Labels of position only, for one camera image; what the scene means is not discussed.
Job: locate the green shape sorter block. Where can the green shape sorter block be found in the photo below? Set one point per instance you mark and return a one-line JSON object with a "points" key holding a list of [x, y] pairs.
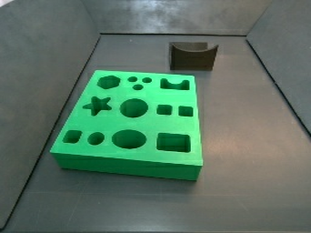
{"points": [[133, 126]]}

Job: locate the black arch holder stand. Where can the black arch holder stand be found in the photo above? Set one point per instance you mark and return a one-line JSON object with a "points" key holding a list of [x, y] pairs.
{"points": [[190, 56]]}

